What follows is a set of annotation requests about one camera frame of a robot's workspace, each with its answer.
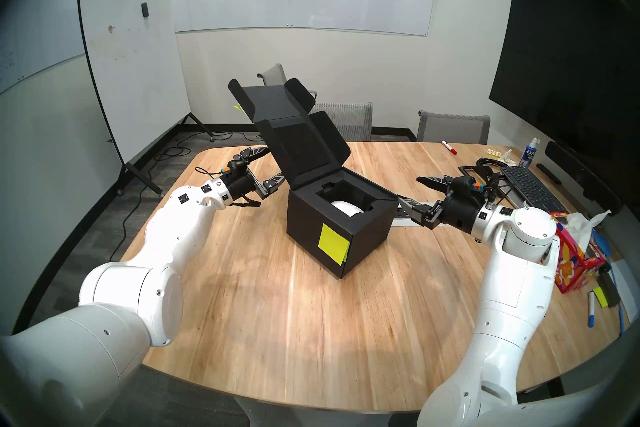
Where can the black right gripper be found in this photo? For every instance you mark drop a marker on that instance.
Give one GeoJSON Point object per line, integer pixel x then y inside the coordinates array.
{"type": "Point", "coordinates": [462, 213]}

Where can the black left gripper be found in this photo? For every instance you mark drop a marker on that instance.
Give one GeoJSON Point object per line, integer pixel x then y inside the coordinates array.
{"type": "Point", "coordinates": [245, 183]}

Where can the black cardboard box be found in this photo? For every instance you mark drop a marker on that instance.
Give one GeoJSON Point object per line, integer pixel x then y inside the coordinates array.
{"type": "Point", "coordinates": [305, 231]}

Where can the white computer mouse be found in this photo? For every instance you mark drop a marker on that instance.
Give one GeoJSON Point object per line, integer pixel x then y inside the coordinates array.
{"type": "Point", "coordinates": [347, 208]}

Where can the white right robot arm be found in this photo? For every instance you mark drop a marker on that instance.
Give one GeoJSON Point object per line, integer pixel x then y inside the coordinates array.
{"type": "Point", "coordinates": [515, 291]}

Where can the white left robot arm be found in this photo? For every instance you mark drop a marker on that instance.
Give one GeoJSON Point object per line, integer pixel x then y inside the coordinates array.
{"type": "Point", "coordinates": [125, 296]}

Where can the black foam box insert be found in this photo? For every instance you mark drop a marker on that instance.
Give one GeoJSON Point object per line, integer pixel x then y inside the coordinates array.
{"type": "Point", "coordinates": [305, 198]}

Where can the yellow rectangular box sticker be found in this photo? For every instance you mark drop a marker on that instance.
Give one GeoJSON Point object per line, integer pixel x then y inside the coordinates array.
{"type": "Point", "coordinates": [333, 245]}

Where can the red floral tissue box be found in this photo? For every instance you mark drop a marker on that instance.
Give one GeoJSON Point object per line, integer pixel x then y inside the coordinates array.
{"type": "Point", "coordinates": [575, 271]}

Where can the silver table power outlet panel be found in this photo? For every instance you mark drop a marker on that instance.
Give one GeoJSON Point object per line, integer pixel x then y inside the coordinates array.
{"type": "Point", "coordinates": [407, 223]}

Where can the red whiteboard marker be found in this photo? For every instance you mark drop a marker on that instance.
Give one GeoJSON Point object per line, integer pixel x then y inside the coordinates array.
{"type": "Point", "coordinates": [448, 147]}

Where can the grey fabric chair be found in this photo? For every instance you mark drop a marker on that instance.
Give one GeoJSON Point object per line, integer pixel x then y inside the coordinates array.
{"type": "Point", "coordinates": [452, 128]}

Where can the black keyboard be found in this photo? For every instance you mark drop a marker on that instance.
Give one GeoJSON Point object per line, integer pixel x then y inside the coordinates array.
{"type": "Point", "coordinates": [530, 188]}
{"type": "Point", "coordinates": [515, 201]}

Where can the crumpled white tissue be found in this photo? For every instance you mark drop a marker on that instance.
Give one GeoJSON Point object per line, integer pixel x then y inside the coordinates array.
{"type": "Point", "coordinates": [507, 157]}

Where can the grey office chair with armrests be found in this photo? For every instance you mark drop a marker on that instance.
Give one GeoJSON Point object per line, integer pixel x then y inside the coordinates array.
{"type": "Point", "coordinates": [272, 72]}

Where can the grey mesh chair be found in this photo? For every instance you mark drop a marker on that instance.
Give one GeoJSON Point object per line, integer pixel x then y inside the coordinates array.
{"type": "Point", "coordinates": [355, 123]}

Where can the whiteboard cleaner spray bottle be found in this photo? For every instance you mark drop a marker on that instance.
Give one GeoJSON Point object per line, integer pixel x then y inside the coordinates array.
{"type": "Point", "coordinates": [527, 156]}

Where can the black video bar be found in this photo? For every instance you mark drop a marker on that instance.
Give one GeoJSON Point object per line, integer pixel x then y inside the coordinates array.
{"type": "Point", "coordinates": [580, 176]}

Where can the rolling whiteboard on black stand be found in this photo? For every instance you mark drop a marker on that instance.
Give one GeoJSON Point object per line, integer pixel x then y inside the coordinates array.
{"type": "Point", "coordinates": [135, 71]}

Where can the blue whiteboard marker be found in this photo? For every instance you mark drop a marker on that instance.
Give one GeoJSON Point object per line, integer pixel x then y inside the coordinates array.
{"type": "Point", "coordinates": [591, 306]}

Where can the yellow sticky note pad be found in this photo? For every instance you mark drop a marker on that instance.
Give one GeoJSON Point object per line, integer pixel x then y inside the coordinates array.
{"type": "Point", "coordinates": [600, 297]}

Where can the large black whiteboard eraser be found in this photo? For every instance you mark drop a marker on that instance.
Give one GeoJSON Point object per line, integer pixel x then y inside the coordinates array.
{"type": "Point", "coordinates": [611, 288]}

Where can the white paper sheet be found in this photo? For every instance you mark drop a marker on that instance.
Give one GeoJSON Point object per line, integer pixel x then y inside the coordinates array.
{"type": "Point", "coordinates": [629, 286]}

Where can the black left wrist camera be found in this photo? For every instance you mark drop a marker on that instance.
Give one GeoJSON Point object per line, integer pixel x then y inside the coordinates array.
{"type": "Point", "coordinates": [236, 164]}

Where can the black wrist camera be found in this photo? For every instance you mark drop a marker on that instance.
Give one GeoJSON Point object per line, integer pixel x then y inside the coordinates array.
{"type": "Point", "coordinates": [236, 164]}
{"type": "Point", "coordinates": [465, 185]}

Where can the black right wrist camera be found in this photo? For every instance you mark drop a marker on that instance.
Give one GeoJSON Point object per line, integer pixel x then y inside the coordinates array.
{"type": "Point", "coordinates": [465, 185]}

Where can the large black wall screen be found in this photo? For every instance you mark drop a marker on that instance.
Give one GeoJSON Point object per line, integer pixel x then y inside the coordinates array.
{"type": "Point", "coordinates": [565, 56]}

